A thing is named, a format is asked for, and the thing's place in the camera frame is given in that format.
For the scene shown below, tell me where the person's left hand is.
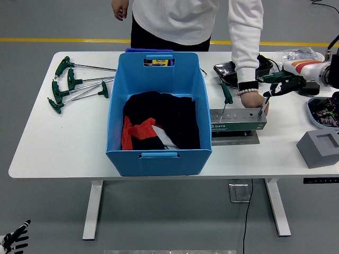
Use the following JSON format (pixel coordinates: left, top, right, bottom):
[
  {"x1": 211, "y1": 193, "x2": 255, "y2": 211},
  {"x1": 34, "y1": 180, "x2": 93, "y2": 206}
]
[{"x1": 239, "y1": 92, "x2": 270, "y2": 117}]

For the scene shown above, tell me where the person's right hand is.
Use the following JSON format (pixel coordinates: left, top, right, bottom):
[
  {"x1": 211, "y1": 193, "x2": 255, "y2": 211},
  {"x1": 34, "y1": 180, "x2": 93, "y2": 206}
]
[{"x1": 111, "y1": 0, "x2": 129, "y2": 22}]

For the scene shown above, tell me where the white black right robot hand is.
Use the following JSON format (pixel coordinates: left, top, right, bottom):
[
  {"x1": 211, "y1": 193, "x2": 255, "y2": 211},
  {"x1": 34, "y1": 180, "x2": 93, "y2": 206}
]
[{"x1": 263, "y1": 59, "x2": 325, "y2": 98}]

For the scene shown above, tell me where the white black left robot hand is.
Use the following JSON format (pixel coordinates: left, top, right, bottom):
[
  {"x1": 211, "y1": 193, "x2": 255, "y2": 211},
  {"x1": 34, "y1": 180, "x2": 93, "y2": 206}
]
[{"x1": 0, "y1": 219, "x2": 32, "y2": 254}]

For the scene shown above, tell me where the small green T-handle hex wrench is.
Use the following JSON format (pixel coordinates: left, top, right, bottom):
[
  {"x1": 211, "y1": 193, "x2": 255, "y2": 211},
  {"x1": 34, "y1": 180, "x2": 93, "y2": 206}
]
[{"x1": 218, "y1": 83, "x2": 234, "y2": 116}]

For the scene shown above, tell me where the grey green wrench holder stand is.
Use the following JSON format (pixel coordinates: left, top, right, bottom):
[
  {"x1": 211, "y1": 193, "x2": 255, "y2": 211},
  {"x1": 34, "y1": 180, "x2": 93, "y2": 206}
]
[{"x1": 210, "y1": 107, "x2": 267, "y2": 146}]

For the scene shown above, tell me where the large green T-handle hex wrench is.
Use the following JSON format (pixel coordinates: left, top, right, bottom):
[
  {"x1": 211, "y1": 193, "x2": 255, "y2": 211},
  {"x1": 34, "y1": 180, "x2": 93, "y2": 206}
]
[{"x1": 257, "y1": 70, "x2": 300, "y2": 117}]

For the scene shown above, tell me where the yellow black tool case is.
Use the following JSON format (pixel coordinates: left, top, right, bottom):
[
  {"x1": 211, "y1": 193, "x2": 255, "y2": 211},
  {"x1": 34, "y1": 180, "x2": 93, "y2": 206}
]
[{"x1": 144, "y1": 59, "x2": 170, "y2": 67}]

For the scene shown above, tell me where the blue plastic storage box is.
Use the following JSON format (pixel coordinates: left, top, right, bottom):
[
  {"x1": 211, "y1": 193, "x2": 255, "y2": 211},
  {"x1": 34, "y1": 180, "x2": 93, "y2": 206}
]
[{"x1": 105, "y1": 52, "x2": 213, "y2": 177}]

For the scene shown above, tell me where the clear plastic bag of parts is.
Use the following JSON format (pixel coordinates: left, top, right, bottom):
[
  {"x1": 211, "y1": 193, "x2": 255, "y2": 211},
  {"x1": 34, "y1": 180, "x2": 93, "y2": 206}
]
[{"x1": 275, "y1": 47, "x2": 325, "y2": 64}]

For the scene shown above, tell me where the black plastic tray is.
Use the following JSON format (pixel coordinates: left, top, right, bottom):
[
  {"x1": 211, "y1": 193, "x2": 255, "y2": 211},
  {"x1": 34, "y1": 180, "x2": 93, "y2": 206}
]
[{"x1": 213, "y1": 54, "x2": 273, "y2": 87}]

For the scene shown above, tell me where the light blue tray of components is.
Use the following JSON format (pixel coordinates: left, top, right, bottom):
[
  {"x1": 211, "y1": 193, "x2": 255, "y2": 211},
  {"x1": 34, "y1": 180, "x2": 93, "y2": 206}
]
[{"x1": 307, "y1": 96, "x2": 339, "y2": 130}]

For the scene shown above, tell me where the dark blue plastic bin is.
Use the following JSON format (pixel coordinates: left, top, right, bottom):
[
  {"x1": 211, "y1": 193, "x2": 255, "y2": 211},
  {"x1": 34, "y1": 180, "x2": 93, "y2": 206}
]
[{"x1": 125, "y1": 48, "x2": 175, "y2": 53}]

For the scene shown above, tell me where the person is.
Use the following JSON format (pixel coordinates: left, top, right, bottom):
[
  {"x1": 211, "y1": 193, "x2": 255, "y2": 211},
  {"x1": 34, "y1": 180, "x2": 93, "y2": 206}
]
[{"x1": 111, "y1": 0, "x2": 270, "y2": 117}]

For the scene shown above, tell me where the grey foam block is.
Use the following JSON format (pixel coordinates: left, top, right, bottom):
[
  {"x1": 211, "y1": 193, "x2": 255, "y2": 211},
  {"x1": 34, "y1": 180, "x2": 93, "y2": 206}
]
[{"x1": 296, "y1": 130, "x2": 339, "y2": 169}]

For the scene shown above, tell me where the white table leg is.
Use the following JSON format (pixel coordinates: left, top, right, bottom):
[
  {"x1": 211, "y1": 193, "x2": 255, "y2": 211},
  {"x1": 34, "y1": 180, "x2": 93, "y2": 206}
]
[
  {"x1": 264, "y1": 178, "x2": 292, "y2": 237},
  {"x1": 82, "y1": 180, "x2": 104, "y2": 241}
]

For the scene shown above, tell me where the black red white clothing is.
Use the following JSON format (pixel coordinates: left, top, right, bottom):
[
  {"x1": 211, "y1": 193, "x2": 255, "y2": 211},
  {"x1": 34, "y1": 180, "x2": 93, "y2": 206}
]
[{"x1": 121, "y1": 90, "x2": 201, "y2": 151}]

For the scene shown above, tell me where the metal floor outlet plate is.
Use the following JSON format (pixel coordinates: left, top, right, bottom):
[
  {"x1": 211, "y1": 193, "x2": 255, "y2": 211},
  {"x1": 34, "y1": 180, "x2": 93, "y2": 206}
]
[{"x1": 228, "y1": 183, "x2": 252, "y2": 203}]

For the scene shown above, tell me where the black table control panel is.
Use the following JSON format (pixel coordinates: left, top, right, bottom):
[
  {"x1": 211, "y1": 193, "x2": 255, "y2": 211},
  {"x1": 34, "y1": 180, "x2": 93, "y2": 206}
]
[{"x1": 303, "y1": 177, "x2": 339, "y2": 184}]

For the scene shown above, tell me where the white bead bracelet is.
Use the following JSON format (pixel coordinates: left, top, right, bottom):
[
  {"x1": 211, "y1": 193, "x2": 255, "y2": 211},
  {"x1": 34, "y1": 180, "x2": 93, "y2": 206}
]
[{"x1": 237, "y1": 88, "x2": 259, "y2": 96}]

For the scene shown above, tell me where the black cable on floor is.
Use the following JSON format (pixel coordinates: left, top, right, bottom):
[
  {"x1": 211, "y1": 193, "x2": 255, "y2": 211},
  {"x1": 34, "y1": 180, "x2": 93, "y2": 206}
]
[{"x1": 311, "y1": 0, "x2": 339, "y2": 13}]

